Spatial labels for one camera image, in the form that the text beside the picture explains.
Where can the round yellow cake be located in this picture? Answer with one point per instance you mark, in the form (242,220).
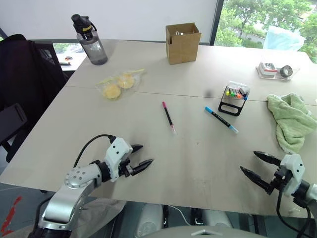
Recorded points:
(126,81)
(112,92)

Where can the marker set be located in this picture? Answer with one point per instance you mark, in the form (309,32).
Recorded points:
(230,107)

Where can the clear plastic tray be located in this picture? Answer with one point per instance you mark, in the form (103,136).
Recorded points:
(277,75)

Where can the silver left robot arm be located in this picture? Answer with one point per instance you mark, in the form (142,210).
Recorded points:
(74,188)

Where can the black tape roll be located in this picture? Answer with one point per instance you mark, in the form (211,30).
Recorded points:
(286,71)

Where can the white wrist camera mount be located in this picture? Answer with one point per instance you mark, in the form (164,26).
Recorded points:
(116,155)
(294,171)

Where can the green towel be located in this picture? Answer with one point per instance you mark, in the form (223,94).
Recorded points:
(289,119)

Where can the blue marker pen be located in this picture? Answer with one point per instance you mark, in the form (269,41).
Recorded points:
(220,119)

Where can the red and white small box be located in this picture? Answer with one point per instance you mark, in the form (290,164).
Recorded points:
(268,68)

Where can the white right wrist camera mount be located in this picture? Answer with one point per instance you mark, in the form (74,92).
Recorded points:
(294,171)

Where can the brown cardboard box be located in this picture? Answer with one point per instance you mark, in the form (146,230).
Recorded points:
(183,47)

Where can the dark window frame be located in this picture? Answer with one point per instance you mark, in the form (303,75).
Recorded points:
(216,22)

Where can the pink marker pen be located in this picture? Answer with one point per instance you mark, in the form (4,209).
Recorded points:
(169,117)

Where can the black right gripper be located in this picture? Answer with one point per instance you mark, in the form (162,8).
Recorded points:
(281,179)

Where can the black office chair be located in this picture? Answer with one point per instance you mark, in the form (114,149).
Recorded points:
(27,74)

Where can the red floor tape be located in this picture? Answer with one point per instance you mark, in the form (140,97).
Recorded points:
(11,213)

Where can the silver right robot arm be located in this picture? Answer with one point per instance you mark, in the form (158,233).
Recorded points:
(308,193)

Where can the grey water bottle black lid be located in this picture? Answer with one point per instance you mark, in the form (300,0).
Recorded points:
(95,47)

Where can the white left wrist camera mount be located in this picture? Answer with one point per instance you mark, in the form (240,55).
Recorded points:
(116,155)

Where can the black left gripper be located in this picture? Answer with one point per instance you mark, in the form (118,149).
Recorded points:
(125,168)

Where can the light blue plastic bag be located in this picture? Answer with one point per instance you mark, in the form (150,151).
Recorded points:
(282,38)

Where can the clear plastic snack bag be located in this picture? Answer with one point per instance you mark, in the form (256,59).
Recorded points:
(137,77)

